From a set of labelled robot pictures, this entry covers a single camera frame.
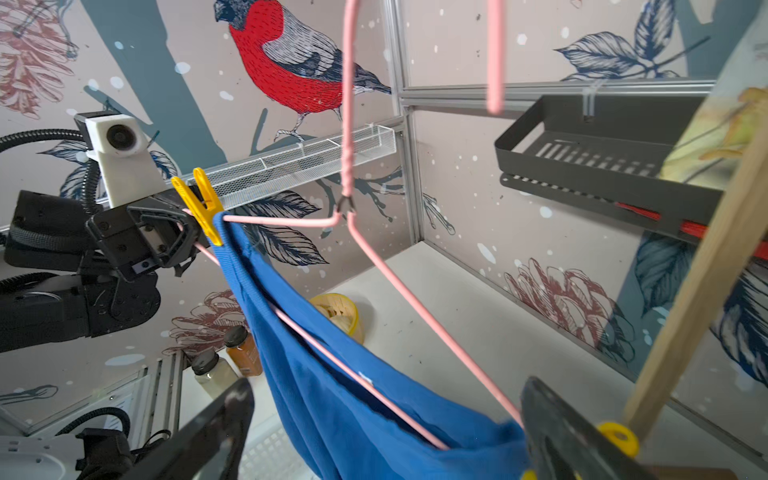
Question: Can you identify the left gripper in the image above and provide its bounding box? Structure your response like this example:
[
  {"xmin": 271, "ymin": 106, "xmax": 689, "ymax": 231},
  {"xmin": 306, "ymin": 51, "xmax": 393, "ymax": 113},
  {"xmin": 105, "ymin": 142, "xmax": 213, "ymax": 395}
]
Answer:
[{"xmin": 85, "ymin": 195, "xmax": 202, "ymax": 282}]

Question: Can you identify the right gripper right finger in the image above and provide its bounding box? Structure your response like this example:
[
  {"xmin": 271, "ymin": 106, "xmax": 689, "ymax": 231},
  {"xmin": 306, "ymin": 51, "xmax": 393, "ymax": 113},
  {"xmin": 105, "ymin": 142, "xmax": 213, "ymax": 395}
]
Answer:
[{"xmin": 521, "ymin": 377, "xmax": 654, "ymax": 480}]

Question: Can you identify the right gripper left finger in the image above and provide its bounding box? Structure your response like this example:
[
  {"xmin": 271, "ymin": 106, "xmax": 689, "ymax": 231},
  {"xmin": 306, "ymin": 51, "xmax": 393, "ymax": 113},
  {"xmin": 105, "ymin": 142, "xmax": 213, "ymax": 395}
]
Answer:
[{"xmin": 123, "ymin": 379, "xmax": 255, "ymax": 480}]

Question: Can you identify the blue tank top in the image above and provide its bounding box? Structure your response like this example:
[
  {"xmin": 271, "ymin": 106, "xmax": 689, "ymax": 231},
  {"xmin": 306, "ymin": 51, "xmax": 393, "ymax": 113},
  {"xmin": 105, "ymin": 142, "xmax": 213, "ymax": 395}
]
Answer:
[{"xmin": 214, "ymin": 215, "xmax": 529, "ymax": 479}]

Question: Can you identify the pink hanger with blue top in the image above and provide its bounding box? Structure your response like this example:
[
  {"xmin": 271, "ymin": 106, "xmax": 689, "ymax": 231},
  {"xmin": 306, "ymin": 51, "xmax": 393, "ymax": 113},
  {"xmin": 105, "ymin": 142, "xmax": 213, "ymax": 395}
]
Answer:
[{"xmin": 179, "ymin": 0, "xmax": 526, "ymax": 451}]

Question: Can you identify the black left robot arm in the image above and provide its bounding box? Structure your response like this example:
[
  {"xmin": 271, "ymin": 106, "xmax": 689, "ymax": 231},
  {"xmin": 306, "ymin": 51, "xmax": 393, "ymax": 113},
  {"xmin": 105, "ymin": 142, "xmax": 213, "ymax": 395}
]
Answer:
[{"xmin": 1, "ymin": 159, "xmax": 203, "ymax": 352}]

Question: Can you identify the white perforated plastic basket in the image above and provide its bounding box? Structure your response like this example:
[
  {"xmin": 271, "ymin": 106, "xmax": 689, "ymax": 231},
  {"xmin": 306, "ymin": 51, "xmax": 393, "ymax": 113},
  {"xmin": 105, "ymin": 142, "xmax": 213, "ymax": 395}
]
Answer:
[{"xmin": 238, "ymin": 414, "xmax": 317, "ymax": 480}]

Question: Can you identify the clear bottle black cap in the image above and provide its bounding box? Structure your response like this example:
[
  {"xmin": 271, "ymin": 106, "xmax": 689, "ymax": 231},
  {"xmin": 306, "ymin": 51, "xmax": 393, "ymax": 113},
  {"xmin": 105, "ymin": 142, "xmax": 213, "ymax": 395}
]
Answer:
[{"xmin": 191, "ymin": 349, "xmax": 239, "ymax": 399}]

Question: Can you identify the brown bottle black cap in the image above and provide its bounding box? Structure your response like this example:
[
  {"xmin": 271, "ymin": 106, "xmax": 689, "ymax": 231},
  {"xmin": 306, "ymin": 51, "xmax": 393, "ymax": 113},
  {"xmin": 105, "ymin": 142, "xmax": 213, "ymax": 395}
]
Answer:
[{"xmin": 224, "ymin": 325, "xmax": 263, "ymax": 377}]

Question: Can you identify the yellow bowl with buns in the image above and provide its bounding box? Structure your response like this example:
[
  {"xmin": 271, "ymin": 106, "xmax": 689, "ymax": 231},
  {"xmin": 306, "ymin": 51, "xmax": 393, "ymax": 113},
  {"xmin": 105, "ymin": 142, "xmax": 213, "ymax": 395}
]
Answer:
[{"xmin": 310, "ymin": 293, "xmax": 364, "ymax": 344}]

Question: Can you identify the wooden clothes rack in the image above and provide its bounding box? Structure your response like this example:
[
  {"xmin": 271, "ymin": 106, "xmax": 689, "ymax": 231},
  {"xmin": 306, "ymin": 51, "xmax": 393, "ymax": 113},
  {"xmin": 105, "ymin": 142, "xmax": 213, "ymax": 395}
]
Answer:
[{"xmin": 623, "ymin": 114, "xmax": 767, "ymax": 442}]

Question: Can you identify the cassava chips bag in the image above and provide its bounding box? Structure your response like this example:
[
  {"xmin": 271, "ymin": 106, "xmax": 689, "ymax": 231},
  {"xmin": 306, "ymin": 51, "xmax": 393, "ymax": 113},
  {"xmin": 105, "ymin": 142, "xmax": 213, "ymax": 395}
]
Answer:
[{"xmin": 658, "ymin": 1, "xmax": 767, "ymax": 190}]

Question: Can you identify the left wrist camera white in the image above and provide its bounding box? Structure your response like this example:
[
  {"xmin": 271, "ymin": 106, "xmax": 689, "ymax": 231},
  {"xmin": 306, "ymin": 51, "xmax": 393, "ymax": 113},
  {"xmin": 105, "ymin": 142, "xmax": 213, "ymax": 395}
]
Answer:
[{"xmin": 74, "ymin": 111, "xmax": 166, "ymax": 208}]

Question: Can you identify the white wire mesh shelf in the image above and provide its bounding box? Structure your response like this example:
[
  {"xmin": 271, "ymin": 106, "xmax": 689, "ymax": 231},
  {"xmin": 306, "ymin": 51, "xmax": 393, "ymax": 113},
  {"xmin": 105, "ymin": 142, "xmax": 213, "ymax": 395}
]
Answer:
[{"xmin": 206, "ymin": 124, "xmax": 397, "ymax": 210}]

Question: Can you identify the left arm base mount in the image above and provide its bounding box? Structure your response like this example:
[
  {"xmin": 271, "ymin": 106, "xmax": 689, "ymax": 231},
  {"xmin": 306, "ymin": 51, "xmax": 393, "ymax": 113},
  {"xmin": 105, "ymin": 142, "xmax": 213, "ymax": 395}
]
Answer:
[{"xmin": 1, "ymin": 407, "xmax": 172, "ymax": 479}]

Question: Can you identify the black wall basket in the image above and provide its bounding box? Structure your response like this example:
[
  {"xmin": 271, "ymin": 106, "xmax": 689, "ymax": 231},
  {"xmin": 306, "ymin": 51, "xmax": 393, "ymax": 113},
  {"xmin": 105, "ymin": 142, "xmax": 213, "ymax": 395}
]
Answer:
[{"xmin": 495, "ymin": 95, "xmax": 723, "ymax": 243}]

